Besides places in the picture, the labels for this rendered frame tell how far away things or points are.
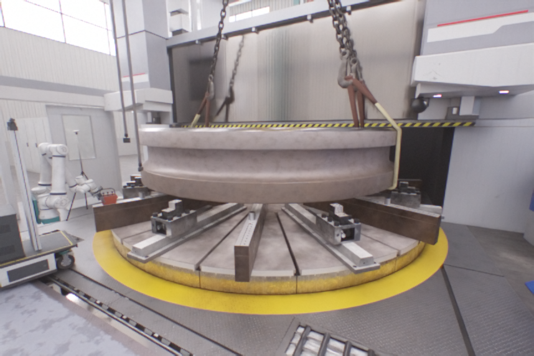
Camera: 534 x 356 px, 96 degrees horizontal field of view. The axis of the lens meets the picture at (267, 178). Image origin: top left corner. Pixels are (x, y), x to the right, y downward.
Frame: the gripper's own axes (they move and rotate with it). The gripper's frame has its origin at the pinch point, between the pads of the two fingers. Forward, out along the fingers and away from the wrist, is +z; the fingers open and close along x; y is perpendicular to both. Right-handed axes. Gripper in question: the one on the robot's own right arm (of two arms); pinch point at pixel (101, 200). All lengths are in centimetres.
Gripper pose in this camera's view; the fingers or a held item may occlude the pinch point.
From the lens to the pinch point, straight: 408.0
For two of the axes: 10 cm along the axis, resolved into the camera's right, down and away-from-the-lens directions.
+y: -5.0, 5.4, -6.7
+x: 8.6, 2.1, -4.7
